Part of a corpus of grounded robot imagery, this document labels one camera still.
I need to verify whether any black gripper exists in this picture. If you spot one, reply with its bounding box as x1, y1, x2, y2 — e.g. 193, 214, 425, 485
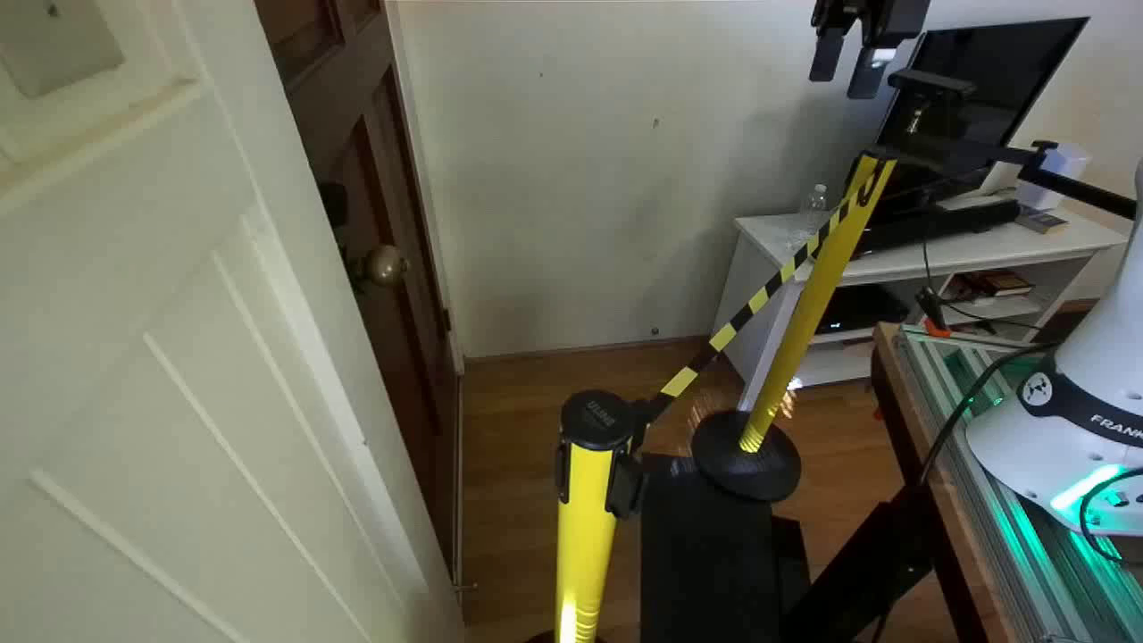
808, 0, 937, 104

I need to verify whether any yellow black striped tape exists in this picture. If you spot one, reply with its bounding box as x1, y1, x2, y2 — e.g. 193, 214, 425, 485
655, 153, 901, 408

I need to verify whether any clear plastic bottle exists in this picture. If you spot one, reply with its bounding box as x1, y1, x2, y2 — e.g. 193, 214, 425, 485
796, 178, 832, 226

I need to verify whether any black flat monitor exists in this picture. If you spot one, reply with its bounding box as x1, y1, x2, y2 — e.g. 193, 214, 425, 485
884, 15, 1091, 209

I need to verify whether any white small box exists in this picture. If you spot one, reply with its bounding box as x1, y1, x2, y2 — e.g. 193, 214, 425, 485
1033, 141, 1091, 188

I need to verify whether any white TV stand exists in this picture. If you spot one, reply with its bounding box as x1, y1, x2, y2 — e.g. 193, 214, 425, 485
718, 198, 1133, 396

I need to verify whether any black console box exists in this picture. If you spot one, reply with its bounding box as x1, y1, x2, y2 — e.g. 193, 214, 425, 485
818, 283, 915, 345

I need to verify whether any stack of books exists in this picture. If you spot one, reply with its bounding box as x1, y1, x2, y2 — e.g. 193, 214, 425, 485
944, 268, 1040, 308

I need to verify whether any orange black clamp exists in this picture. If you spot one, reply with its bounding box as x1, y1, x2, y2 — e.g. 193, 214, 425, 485
909, 289, 958, 345

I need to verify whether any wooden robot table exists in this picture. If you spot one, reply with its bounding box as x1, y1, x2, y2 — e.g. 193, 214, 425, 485
868, 320, 1143, 643

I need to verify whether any brass door knob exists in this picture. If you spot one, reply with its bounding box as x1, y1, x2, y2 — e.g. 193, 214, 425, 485
364, 242, 409, 285

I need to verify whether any black tripod leg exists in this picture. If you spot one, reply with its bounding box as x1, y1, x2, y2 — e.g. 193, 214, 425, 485
778, 474, 947, 643

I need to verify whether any black box platform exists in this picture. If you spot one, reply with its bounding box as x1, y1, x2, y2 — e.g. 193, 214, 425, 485
635, 452, 814, 643

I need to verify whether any brown wooden door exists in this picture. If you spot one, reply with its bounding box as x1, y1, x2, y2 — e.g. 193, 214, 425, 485
254, 0, 463, 586

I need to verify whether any white panel door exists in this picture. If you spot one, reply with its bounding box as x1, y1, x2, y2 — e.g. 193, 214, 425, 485
0, 0, 468, 643

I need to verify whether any black camera mount rod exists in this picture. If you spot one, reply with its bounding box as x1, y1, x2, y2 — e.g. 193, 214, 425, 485
1013, 141, 1138, 226

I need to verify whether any yellow black stanchion post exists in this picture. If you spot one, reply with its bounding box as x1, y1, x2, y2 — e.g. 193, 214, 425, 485
690, 149, 901, 508
551, 390, 657, 643

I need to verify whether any black table cable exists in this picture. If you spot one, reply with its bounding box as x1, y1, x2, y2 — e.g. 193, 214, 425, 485
915, 345, 1053, 484

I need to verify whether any white door frame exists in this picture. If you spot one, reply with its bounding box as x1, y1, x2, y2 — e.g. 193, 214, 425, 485
381, 0, 471, 373

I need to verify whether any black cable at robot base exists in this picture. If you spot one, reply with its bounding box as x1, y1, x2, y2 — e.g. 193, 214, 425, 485
1071, 464, 1143, 564

